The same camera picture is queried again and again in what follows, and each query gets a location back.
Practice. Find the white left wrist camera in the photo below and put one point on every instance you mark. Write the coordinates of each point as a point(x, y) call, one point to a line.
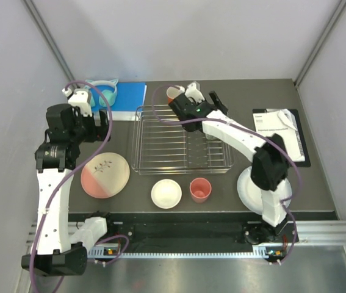
point(81, 98)

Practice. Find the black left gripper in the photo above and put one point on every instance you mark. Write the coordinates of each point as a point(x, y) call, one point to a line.
point(98, 133)

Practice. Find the steel wire dish rack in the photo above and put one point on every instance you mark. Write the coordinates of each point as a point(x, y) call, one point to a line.
point(158, 148)

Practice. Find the orange ceramic mug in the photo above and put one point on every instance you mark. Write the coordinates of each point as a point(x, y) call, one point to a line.
point(173, 92)

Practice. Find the teal cat-ear headphones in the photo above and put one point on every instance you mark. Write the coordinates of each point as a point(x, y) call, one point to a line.
point(107, 87)

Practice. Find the pink and cream floral plate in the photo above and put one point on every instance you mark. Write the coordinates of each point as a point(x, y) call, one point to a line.
point(105, 175)

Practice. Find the white ceramic plate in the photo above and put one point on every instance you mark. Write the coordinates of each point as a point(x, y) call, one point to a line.
point(257, 200)

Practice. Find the white instruction booklet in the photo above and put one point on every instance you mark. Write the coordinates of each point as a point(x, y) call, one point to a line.
point(278, 134)

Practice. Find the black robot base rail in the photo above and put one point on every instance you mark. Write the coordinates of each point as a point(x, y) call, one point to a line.
point(194, 232)

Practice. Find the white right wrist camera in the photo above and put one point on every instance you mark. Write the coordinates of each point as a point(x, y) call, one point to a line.
point(193, 92)

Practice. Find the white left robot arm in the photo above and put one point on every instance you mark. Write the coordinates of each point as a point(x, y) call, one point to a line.
point(53, 253)

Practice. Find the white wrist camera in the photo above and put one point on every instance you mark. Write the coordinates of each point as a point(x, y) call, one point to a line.
point(81, 98)
point(193, 92)

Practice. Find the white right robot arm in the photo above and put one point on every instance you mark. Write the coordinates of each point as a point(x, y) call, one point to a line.
point(267, 176)

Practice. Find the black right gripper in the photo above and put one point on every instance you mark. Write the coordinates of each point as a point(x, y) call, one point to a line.
point(218, 104)

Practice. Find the mint green ceramic bowl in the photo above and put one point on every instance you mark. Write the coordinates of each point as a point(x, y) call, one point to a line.
point(210, 134)

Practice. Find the orange bowl white inside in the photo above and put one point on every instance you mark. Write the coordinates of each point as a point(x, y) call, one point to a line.
point(166, 194)

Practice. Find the black clipboard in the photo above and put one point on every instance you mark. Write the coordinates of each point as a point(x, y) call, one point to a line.
point(297, 137)

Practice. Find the pink plastic cup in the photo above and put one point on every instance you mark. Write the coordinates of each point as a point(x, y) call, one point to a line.
point(200, 190)

